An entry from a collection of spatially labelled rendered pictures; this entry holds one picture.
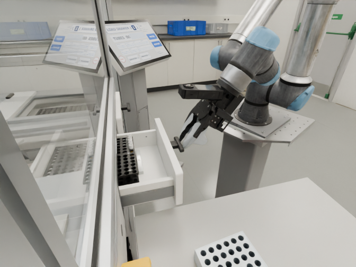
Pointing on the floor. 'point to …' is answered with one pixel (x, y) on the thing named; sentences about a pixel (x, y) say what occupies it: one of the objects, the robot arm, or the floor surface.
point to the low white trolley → (255, 228)
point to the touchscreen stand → (136, 101)
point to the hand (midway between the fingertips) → (181, 140)
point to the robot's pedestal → (240, 165)
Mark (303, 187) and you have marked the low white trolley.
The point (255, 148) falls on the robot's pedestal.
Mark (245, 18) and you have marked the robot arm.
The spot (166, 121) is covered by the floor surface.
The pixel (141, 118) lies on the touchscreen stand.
